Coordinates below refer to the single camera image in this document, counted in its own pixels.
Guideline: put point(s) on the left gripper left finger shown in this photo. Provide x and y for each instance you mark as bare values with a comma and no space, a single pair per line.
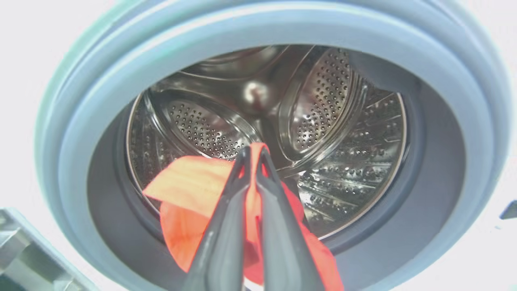
224,242

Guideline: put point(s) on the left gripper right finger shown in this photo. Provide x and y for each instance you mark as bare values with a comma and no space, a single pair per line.
282,242

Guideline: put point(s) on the red and white garment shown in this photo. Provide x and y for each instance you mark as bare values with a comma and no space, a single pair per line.
190,190

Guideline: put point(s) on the stainless steel washing machine drum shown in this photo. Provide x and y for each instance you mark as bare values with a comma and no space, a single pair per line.
323,121

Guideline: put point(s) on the grey rubber door gasket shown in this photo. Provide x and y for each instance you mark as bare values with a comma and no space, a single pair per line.
444,182

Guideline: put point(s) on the white front-load washing machine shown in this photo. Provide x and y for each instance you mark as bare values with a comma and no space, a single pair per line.
24,60

